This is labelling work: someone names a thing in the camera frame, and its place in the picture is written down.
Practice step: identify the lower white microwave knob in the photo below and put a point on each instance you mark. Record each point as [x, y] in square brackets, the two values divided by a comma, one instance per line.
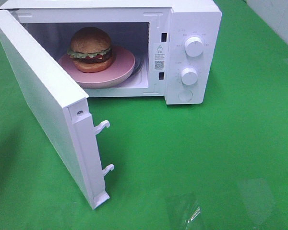
[189, 76]

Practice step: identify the pink round plate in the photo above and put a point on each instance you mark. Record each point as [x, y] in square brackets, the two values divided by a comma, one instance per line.
[119, 71]

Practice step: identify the upper white microwave knob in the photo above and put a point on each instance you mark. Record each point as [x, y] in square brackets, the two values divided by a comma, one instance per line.
[193, 46]

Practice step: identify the toy hamburger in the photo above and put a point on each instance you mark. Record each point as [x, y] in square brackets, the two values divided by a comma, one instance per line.
[91, 50]

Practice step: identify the white microwave oven body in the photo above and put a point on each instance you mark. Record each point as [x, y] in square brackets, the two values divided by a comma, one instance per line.
[153, 29]

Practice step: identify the glass microwave turntable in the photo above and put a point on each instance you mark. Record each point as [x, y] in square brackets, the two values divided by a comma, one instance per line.
[135, 77]

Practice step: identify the round white door release button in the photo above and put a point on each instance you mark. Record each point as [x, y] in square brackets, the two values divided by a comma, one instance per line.
[185, 95]

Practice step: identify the white microwave door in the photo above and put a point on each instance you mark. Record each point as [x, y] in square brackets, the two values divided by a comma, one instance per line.
[59, 105]

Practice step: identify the white microwave knob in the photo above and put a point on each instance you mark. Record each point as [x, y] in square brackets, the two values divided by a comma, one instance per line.
[189, 76]
[193, 46]

